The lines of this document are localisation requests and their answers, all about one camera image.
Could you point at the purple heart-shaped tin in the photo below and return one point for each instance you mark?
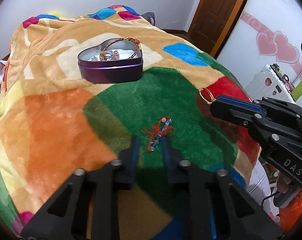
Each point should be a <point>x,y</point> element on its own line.
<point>111,70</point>

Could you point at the colourful patchwork blanket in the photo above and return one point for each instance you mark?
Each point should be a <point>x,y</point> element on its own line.
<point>53,120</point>

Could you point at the white wardrobe with pink hearts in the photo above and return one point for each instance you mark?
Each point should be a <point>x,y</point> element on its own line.
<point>263,27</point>

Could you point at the brown wooden door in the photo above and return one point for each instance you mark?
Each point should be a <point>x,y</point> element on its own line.
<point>218,12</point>

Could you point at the grey bag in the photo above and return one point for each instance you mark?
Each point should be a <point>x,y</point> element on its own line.
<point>149,17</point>

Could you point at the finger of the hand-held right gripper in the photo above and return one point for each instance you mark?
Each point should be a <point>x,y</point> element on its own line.
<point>240,103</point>
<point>230,113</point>

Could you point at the yellow plush object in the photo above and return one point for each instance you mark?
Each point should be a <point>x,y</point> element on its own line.
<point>56,13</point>

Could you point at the green box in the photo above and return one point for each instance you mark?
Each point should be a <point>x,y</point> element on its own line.
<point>299,88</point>

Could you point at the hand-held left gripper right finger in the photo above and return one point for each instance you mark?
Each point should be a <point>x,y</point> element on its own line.
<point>166,155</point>

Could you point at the white suitcase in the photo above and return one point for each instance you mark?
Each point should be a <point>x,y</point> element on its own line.
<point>264,82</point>

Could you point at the orange clothing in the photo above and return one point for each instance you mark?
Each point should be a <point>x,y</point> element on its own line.
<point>290,217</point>

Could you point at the white round object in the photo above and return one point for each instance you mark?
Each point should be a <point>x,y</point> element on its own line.
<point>259,182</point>

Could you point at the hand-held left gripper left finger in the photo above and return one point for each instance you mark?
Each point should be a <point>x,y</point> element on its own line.
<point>135,152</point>

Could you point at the red and gold bangle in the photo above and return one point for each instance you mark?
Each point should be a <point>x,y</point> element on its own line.
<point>136,45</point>

